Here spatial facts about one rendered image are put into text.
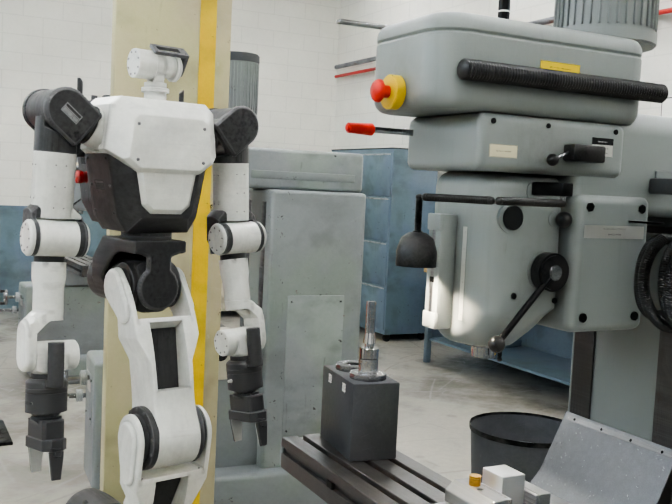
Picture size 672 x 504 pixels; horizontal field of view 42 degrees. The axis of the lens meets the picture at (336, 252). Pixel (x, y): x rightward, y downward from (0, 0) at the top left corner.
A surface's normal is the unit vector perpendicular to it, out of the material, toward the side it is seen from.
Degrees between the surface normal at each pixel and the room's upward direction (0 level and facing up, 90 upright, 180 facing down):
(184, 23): 90
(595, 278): 90
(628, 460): 63
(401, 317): 90
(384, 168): 90
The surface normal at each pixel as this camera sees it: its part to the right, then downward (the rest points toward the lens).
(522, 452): -0.31, 0.12
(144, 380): -0.77, 0.01
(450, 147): -0.89, 0.00
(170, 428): 0.60, -0.32
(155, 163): 0.63, 0.09
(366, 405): 0.33, 0.09
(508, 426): 0.14, 0.02
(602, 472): -0.77, -0.46
